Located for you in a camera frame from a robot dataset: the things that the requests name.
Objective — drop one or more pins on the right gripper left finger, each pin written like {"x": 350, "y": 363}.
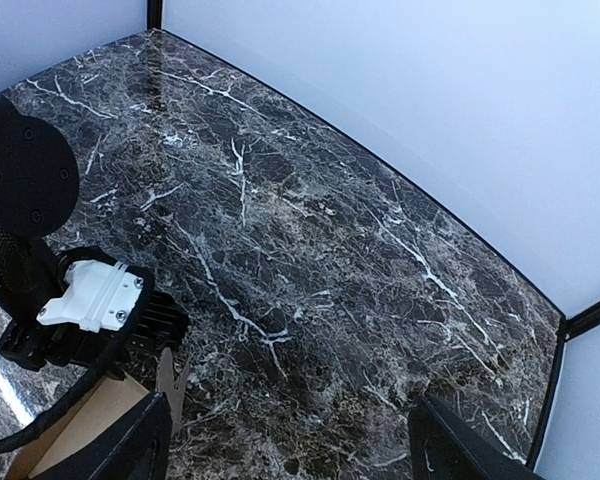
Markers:
{"x": 136, "y": 446}

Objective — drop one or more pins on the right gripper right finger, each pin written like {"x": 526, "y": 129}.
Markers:
{"x": 443, "y": 446}

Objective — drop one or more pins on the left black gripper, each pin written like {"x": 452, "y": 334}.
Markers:
{"x": 39, "y": 187}

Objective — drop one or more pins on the brown cardboard box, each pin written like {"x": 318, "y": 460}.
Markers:
{"x": 96, "y": 412}

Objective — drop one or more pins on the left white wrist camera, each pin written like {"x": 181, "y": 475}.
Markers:
{"x": 99, "y": 297}

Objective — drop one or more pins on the right black frame post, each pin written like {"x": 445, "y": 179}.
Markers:
{"x": 567, "y": 443}

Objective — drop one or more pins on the black frame post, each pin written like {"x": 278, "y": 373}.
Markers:
{"x": 154, "y": 14}
{"x": 567, "y": 443}

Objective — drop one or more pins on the left black frame post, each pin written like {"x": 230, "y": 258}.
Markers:
{"x": 154, "y": 14}

